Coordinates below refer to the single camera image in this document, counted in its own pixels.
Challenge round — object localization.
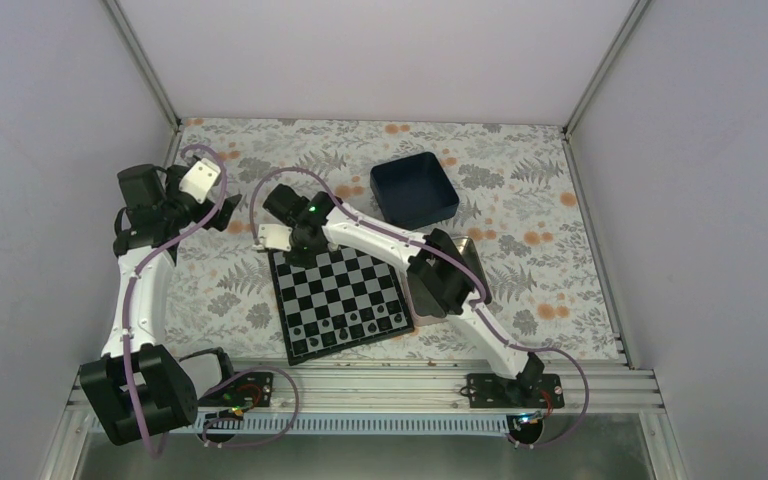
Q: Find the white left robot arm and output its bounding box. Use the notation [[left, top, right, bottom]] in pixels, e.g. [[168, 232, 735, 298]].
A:
[[79, 159, 241, 446]]

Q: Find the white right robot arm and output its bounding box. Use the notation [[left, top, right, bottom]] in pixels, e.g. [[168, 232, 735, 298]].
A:
[[254, 184, 544, 407]]

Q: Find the black and white chessboard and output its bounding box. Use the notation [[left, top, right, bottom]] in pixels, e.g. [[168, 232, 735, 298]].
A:
[[268, 247, 414, 366]]

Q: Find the dark blue square tray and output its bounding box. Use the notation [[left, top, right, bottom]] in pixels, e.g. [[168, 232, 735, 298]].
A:
[[370, 152, 460, 230]]

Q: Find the pink metal tin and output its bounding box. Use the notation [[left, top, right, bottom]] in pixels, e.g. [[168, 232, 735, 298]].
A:
[[401, 236, 492, 328]]

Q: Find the floral patterned table mat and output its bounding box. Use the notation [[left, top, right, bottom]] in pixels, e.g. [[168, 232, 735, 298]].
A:
[[158, 117, 617, 364]]

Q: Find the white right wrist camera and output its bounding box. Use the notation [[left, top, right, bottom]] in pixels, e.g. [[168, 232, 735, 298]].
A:
[[255, 223, 292, 252]]

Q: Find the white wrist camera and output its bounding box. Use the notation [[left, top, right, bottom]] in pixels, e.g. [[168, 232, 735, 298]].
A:
[[179, 159, 221, 204], [255, 223, 292, 252]]

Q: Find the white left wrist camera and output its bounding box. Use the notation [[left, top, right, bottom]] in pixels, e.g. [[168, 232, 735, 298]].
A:
[[179, 159, 221, 204]]

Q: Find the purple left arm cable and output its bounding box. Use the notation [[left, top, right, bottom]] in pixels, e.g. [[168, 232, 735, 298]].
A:
[[121, 144, 229, 460]]

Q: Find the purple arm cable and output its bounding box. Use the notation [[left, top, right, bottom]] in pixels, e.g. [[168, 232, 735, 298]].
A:
[[250, 166, 591, 450], [121, 144, 229, 460]]

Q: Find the aluminium front rail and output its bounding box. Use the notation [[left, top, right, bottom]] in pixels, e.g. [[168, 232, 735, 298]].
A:
[[65, 368, 665, 416]]

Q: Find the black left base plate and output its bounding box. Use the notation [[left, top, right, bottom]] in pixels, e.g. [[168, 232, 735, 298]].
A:
[[198, 371, 274, 410]]

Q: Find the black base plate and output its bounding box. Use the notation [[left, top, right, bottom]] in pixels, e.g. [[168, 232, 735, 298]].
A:
[[198, 371, 274, 410], [459, 373, 565, 409]]

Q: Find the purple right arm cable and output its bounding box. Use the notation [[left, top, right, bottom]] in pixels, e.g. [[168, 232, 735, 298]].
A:
[[250, 166, 591, 450]]

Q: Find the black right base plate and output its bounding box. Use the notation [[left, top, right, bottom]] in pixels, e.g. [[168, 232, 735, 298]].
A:
[[459, 373, 565, 409]]

